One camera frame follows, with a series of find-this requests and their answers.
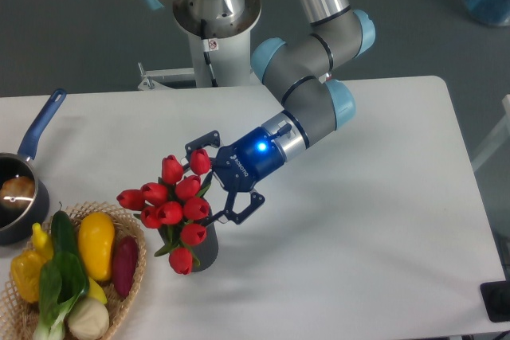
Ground purple sweet potato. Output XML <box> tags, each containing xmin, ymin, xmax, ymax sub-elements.
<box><xmin>112</xmin><ymin>236</ymin><xmax>138</xmax><ymax>298</ymax></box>

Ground woven wicker basket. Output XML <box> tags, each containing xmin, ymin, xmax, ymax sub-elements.
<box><xmin>1</xmin><ymin>202</ymin><xmax>147</xmax><ymax>339</ymax></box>

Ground green bok choy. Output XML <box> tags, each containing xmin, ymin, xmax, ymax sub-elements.
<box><xmin>33</xmin><ymin>252</ymin><xmax>88</xmax><ymax>339</ymax></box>

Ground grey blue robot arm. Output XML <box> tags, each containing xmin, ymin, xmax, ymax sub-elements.
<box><xmin>142</xmin><ymin>0</ymin><xmax>375</xmax><ymax>226</ymax></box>

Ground small yellow pepper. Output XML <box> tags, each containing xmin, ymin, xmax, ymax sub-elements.
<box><xmin>31</xmin><ymin>223</ymin><xmax>53</xmax><ymax>260</ymax></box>

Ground blue handled saucepan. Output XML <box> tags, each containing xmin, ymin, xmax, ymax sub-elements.
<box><xmin>1</xmin><ymin>88</ymin><xmax>67</xmax><ymax>245</ymax></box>

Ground dark grey ribbed vase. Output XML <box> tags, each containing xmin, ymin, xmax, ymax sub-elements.
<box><xmin>155</xmin><ymin>210</ymin><xmax>218</xmax><ymax>275</ymax></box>

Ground green cucumber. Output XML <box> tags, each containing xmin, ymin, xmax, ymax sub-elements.
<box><xmin>50</xmin><ymin>209</ymin><xmax>83</xmax><ymax>265</ymax></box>

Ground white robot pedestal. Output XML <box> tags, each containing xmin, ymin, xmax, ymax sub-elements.
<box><xmin>139</xmin><ymin>0</ymin><xmax>261</xmax><ymax>90</ymax></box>

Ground yellow banana tip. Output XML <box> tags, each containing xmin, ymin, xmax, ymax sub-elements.
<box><xmin>87</xmin><ymin>277</ymin><xmax>108</xmax><ymax>305</ymax></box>

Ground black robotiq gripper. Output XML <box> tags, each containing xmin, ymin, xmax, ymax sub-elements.
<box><xmin>184</xmin><ymin>127</ymin><xmax>285</xmax><ymax>225</ymax></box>

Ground yellow squash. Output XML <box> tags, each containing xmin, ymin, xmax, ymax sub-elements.
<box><xmin>78</xmin><ymin>212</ymin><xmax>116</xmax><ymax>282</ymax></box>

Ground black device at edge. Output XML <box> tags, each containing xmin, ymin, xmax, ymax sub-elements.
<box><xmin>480</xmin><ymin>280</ymin><xmax>509</xmax><ymax>322</ymax></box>

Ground red tulip bouquet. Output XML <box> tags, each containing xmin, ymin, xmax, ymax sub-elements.
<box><xmin>116</xmin><ymin>148</ymin><xmax>214</xmax><ymax>276</ymax></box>

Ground beige onion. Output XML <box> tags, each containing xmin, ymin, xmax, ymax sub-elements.
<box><xmin>68</xmin><ymin>298</ymin><xmax>109</xmax><ymax>340</ymax></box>

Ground yellow bell pepper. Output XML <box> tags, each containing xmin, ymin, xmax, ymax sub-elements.
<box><xmin>10</xmin><ymin>250</ymin><xmax>46</xmax><ymax>303</ymax></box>

